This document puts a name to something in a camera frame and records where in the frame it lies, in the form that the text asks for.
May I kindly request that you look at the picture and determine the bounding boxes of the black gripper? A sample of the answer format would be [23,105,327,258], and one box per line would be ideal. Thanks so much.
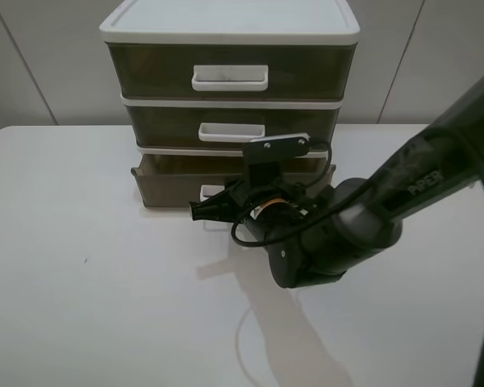
[189,179,317,223]

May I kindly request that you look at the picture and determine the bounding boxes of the smoky drawer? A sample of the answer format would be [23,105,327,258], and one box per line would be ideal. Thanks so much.
[108,44,355,101]
[127,106,339,149]
[131,154,327,209]

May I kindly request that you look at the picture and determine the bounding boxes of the white plastic drawer cabinet frame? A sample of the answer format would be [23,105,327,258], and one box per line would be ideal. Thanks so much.
[99,1,360,155]

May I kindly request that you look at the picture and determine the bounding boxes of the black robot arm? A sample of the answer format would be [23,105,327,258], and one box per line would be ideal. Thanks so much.
[190,77,484,289]

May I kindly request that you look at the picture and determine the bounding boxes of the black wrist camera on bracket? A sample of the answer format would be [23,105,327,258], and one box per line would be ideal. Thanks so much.
[242,133,311,189]

